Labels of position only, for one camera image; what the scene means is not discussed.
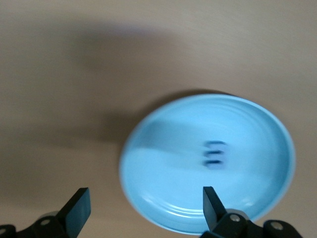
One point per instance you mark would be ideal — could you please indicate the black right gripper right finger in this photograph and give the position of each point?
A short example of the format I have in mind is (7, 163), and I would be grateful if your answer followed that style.
(213, 210)

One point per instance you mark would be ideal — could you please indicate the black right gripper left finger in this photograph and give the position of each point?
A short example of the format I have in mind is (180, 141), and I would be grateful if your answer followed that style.
(76, 210)

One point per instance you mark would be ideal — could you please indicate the dark blue foam letter m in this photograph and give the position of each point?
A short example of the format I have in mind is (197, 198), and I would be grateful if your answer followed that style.
(214, 155)

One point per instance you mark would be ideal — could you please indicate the blue round plate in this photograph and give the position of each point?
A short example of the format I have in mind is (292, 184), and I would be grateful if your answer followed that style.
(173, 161)

